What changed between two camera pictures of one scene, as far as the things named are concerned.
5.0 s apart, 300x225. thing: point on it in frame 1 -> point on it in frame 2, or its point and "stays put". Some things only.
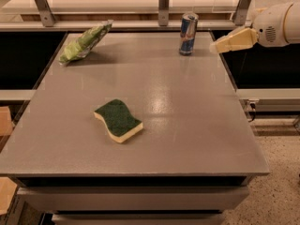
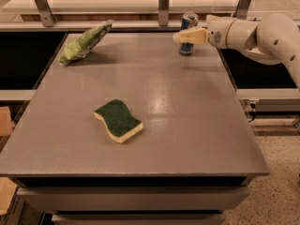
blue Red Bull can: x=187 y=34 stays put
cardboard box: x=7 y=185 stays put
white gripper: x=268 y=26 -> x=217 y=34
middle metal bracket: x=163 y=5 stays put
